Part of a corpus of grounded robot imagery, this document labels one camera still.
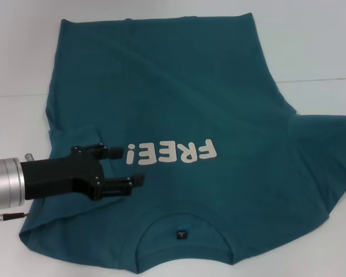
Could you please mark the teal blue printed t-shirt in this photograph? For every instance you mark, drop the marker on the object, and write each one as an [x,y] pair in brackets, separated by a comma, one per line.
[190,86]

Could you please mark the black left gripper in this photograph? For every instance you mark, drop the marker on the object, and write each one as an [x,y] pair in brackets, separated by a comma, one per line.
[57,176]

